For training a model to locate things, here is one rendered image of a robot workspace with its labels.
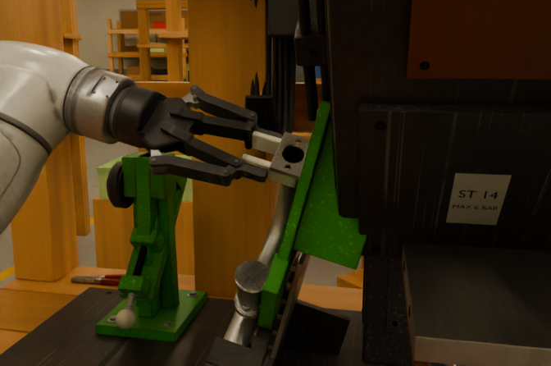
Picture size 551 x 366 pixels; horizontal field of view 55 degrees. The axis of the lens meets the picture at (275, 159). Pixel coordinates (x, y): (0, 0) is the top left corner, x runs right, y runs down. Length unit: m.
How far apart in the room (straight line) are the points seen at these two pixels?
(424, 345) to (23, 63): 0.56
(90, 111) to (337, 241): 0.33
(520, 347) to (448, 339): 0.04
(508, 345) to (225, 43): 0.69
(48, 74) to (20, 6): 0.42
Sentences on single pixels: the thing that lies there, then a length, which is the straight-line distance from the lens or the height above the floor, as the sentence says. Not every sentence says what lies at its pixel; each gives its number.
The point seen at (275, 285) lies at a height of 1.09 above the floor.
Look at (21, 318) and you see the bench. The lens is 1.03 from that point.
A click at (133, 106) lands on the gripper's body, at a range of 0.66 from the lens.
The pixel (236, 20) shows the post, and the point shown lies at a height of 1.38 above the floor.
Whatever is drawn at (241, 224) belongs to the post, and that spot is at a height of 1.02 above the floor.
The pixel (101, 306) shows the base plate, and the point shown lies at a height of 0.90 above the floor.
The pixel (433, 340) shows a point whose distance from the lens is 0.38.
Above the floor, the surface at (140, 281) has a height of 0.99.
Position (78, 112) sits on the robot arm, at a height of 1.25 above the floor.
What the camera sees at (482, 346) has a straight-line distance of 0.38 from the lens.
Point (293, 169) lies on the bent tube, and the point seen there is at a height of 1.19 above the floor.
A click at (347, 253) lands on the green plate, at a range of 0.55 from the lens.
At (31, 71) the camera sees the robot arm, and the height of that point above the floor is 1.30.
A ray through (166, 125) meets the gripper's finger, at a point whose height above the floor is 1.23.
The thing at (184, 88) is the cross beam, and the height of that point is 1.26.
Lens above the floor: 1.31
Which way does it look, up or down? 10 degrees down
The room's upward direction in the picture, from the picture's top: straight up
